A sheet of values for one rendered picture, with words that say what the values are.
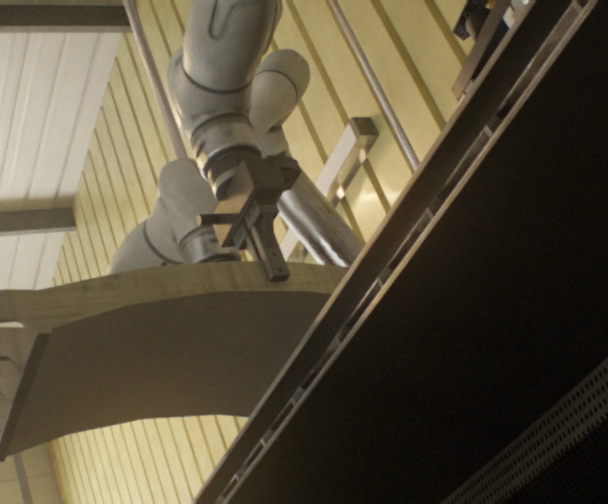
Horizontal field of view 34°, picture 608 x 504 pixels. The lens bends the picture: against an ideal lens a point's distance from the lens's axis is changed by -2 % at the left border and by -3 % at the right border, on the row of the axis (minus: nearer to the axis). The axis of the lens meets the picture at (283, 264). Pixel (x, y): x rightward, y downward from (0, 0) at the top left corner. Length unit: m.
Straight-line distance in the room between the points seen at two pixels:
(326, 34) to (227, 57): 3.12
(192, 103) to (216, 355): 0.34
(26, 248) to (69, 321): 7.62
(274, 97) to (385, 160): 2.09
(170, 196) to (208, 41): 0.39
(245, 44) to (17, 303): 0.44
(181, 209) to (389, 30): 2.52
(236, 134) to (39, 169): 6.60
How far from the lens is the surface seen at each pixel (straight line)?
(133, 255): 1.67
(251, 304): 1.27
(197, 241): 1.56
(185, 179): 1.61
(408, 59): 3.92
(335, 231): 2.09
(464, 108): 0.56
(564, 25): 0.58
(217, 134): 1.36
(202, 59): 1.32
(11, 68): 7.03
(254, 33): 1.29
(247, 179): 1.29
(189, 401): 1.48
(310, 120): 4.59
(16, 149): 7.68
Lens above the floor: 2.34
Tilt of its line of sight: 28 degrees up
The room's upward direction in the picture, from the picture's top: 21 degrees counter-clockwise
